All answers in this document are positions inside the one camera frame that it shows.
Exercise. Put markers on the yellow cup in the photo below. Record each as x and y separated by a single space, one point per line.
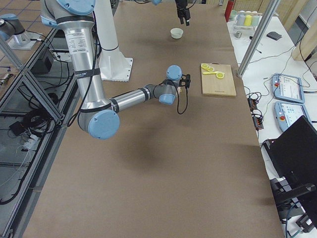
248 20

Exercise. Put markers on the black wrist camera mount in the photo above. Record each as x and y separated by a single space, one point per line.
185 81

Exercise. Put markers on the upper blue teach pendant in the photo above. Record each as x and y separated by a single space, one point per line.
288 88

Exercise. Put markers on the small metal cup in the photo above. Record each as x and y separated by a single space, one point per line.
238 34

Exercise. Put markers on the yellow plastic knife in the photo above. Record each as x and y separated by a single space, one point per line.
213 72

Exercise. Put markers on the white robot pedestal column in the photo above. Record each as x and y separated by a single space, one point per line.
113 64

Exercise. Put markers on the red bottle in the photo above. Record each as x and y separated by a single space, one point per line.
228 9

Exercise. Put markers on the white ceramic bowl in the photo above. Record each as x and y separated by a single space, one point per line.
176 33

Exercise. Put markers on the lemon slice beside knife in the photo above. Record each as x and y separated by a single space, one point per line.
220 74

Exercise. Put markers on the lower blue teach pendant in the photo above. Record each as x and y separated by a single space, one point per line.
287 113

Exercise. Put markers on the white tray with cups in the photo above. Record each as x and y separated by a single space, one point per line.
240 18

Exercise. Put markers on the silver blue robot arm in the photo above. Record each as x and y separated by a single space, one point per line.
90 34
156 2

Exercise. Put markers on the dark grey pad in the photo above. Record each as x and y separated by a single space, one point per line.
274 35

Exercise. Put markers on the blue teach pendant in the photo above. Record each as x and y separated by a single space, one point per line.
288 88
287 113

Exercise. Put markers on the black monitor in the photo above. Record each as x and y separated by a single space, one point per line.
294 157

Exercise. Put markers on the orange black adapter box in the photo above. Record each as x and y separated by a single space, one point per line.
252 104
257 123

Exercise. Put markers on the aluminium frame post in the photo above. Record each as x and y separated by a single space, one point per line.
263 24

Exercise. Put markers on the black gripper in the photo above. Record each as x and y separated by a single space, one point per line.
180 6

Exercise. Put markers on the wooden cutting board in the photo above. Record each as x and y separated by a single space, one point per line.
211 85

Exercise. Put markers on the lemon slice at board end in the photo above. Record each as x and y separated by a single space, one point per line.
205 66

